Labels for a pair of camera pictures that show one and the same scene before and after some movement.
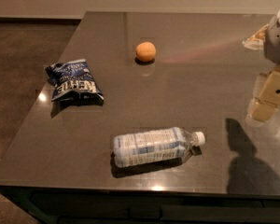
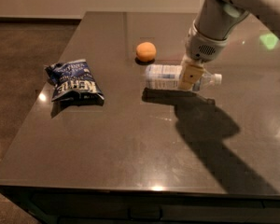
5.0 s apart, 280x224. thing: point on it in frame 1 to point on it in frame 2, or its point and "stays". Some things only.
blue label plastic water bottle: x=155 y=147 to x=168 y=77
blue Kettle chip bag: x=74 y=83 stays
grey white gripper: x=277 y=42 to x=203 y=47
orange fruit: x=146 y=51 stays
